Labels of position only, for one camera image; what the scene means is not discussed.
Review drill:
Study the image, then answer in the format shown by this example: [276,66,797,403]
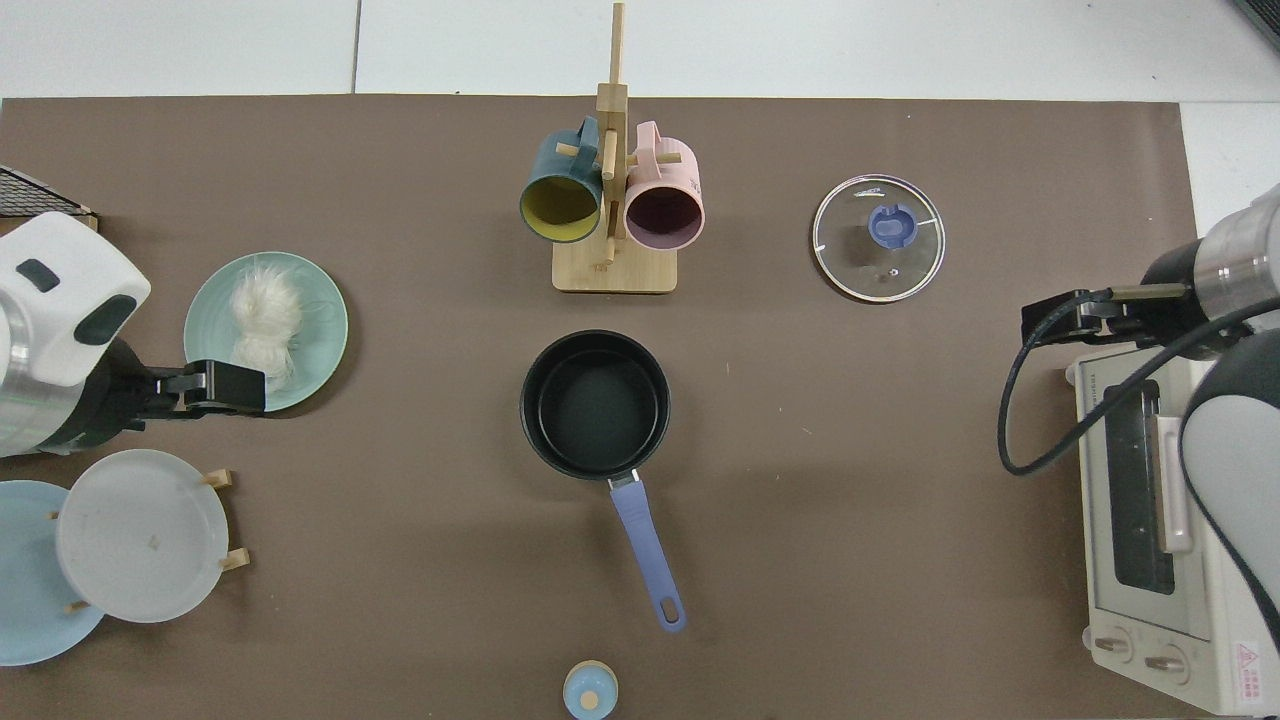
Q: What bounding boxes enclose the dark teal cup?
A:
[518,117,605,244]

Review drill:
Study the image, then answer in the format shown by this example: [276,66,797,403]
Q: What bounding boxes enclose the black pan with blue handle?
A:
[519,330,688,634]

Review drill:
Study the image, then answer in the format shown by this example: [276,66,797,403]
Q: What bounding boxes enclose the pale toaster oven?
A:
[1065,340,1280,717]

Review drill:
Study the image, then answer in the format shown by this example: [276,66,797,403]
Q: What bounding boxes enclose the dark grey corner object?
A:
[1232,0,1280,53]

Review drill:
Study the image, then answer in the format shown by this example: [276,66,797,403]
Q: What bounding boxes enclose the wire basket with wooden floor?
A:
[0,165,101,236]

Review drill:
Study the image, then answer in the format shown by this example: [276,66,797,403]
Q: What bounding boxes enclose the pale green plate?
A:
[183,251,350,414]

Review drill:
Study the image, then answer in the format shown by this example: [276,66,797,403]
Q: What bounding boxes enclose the brown table cloth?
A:
[0,95,1201,720]

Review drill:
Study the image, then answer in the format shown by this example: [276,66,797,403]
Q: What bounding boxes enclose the grey plate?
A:
[55,449,230,625]

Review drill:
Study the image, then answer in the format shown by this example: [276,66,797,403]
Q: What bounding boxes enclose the glass lid with blue knob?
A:
[811,174,947,304]

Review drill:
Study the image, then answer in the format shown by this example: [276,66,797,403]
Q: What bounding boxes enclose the wooden cup stand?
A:
[552,2,696,294]

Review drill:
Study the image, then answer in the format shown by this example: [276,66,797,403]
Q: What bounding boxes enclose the small blue round thing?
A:
[563,660,619,720]

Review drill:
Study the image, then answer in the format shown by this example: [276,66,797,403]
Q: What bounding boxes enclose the light blue plate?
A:
[0,480,107,667]

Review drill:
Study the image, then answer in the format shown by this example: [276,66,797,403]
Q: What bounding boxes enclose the pink cup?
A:
[624,121,706,251]

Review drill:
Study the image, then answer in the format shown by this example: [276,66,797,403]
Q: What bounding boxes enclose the white vermicelli bundle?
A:
[228,260,339,389]

